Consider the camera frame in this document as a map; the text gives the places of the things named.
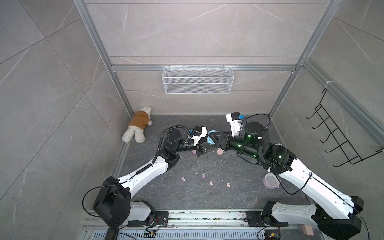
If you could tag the teddy bear with brown hoodie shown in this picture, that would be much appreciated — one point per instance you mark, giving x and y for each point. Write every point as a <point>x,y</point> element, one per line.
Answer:
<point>140,120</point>

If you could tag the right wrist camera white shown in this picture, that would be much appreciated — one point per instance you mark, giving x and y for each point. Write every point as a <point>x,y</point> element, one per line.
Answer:
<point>235,121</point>

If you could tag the black wire hook rack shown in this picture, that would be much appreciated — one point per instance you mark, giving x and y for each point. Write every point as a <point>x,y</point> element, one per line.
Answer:
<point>342,141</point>

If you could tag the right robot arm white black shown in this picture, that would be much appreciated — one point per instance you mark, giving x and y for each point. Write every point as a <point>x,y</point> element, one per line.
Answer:
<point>333,213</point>

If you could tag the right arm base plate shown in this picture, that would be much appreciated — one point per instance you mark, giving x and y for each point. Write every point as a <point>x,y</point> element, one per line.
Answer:
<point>260,219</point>

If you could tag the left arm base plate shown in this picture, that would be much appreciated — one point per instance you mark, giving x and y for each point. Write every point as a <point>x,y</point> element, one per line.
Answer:
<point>158,217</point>

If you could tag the blue earbud charging case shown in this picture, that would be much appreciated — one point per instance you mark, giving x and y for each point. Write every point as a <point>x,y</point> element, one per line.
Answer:
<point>211,137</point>

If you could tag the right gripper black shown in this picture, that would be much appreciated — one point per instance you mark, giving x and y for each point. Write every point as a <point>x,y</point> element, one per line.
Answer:
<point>221,144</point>

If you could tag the pink box on rail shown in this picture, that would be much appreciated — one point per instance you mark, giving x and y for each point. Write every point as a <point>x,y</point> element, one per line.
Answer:
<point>307,230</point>

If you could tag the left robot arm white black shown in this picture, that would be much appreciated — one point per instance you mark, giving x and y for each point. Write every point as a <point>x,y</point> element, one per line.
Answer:
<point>114,203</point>

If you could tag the peach earbud charging case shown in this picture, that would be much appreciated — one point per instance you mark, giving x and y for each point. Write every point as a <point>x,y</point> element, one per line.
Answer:
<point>220,151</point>

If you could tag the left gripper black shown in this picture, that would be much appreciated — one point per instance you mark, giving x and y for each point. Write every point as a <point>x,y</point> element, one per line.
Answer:
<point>202,150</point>

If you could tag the white wire mesh basket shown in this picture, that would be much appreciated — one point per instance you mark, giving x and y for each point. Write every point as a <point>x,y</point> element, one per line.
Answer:
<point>197,80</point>

